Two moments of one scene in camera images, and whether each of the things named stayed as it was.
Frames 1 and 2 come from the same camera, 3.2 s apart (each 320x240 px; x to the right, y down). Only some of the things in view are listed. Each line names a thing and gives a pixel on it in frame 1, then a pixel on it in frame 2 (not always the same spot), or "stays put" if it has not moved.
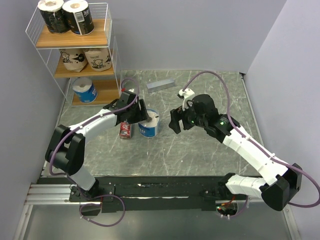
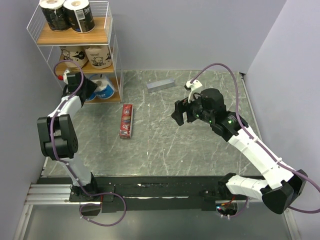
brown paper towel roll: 99,59 stays put
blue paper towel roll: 149,129 to 105,89
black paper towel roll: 79,16 stays put
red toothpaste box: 125,130 stays put
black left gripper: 142,114 to 92,86
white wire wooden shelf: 85,68 stays put
